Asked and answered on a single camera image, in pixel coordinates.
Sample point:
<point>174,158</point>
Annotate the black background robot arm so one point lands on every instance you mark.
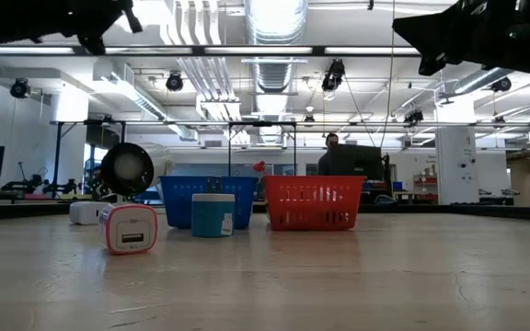
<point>62,187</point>
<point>16,186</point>

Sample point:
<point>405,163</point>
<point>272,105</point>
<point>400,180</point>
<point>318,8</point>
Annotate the overhead LED light bar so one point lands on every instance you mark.
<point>265,50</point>

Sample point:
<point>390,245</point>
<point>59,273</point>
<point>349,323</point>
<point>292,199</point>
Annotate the black aluminium table frame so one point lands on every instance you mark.
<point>16,208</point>

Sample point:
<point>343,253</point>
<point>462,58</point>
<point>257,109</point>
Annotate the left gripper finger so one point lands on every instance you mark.
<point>133,20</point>

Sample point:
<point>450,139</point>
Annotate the teal charger with prongs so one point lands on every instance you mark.
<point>212,216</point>

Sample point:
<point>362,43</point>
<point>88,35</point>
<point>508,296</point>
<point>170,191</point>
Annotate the black metal frame stand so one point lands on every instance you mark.
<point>262,123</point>
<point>57,161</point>

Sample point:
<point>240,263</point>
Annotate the red shelving unit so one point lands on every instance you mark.
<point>426,197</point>

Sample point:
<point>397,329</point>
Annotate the blue plastic basket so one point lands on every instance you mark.
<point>177,202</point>

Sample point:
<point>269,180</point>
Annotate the black computer monitor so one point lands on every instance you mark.
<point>361,161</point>

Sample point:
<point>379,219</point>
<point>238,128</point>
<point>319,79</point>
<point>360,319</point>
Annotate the pink rimmed white charger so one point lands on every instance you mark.
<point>129,230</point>

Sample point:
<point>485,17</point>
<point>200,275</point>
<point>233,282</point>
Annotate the person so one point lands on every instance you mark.
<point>327,161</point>

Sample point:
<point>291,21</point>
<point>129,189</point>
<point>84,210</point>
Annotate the black overhead camera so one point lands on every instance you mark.
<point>334,73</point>

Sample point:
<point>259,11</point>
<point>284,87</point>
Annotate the white cylindrical lamp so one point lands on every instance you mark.
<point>127,170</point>

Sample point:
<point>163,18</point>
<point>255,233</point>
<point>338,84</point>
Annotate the white cube charger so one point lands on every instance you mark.
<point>85,213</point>

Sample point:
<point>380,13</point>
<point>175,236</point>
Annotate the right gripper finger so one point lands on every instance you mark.
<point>430,32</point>

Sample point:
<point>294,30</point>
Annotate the red plastic basket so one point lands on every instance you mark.
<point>313,179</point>

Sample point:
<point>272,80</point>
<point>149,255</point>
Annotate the white square pillar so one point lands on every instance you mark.
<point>456,161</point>

